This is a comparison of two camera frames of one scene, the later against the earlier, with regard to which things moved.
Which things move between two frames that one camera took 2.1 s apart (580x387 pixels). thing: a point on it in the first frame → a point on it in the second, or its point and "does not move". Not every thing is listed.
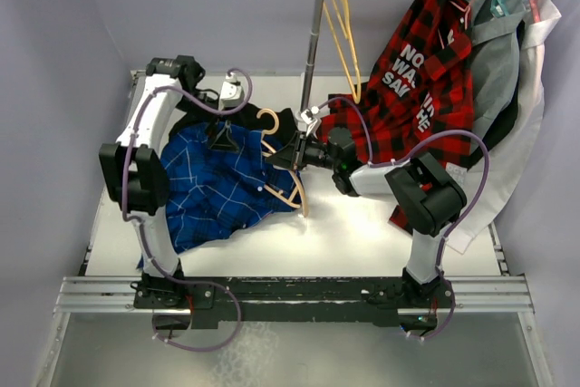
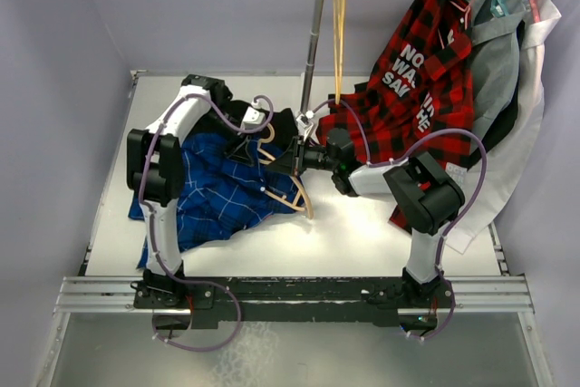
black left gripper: (223, 140) → (241, 153)
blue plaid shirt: (216, 192) does not move
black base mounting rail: (213, 301) does not move
